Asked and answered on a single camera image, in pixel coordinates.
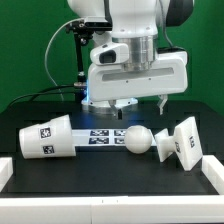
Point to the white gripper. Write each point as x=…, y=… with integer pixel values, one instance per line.
x=108, y=80

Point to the white lamp bulb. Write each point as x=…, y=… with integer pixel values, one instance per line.
x=138, y=139

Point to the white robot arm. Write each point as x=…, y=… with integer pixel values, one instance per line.
x=136, y=23

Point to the white lamp shade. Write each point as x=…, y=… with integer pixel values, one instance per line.
x=50, y=139

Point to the white marker sheet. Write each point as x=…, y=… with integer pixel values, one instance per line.
x=100, y=137

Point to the white right rail block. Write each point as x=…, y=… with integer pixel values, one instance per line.
x=214, y=172

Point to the white rail block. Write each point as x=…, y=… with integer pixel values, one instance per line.
x=6, y=171
x=214, y=172

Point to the black camera on stand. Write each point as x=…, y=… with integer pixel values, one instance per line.
x=83, y=32

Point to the white front rail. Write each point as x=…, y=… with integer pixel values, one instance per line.
x=113, y=210

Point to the white left rail block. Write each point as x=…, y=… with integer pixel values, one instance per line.
x=6, y=171

